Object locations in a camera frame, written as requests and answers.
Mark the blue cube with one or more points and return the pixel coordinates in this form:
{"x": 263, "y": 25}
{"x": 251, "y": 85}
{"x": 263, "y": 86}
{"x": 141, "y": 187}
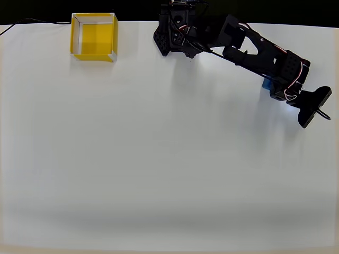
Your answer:
{"x": 266, "y": 85}

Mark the black wide webcam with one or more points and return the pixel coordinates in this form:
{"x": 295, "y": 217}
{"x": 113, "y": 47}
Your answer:
{"x": 312, "y": 103}

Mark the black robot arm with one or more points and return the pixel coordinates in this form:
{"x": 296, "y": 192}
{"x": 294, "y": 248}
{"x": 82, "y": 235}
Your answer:
{"x": 265, "y": 58}

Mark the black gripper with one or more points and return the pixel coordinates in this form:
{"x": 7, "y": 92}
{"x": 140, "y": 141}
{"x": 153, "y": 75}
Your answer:
{"x": 278, "y": 96}

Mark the yellow open box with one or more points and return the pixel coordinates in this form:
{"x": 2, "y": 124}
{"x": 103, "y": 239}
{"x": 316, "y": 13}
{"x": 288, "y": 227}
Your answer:
{"x": 98, "y": 37}

